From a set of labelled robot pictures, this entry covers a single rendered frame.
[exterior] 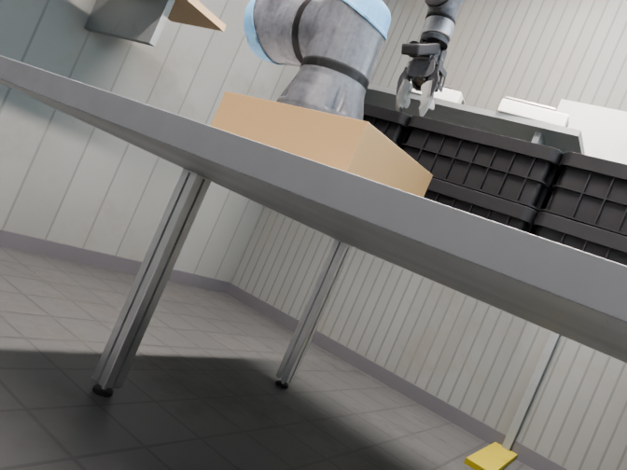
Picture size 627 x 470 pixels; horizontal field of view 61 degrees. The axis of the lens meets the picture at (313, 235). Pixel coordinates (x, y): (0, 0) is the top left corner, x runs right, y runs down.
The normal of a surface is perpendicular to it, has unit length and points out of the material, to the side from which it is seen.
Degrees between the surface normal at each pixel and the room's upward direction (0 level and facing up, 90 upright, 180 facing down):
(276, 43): 139
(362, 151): 90
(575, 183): 90
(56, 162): 90
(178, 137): 90
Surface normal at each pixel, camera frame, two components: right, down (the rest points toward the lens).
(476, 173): -0.51, -0.23
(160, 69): 0.77, 0.33
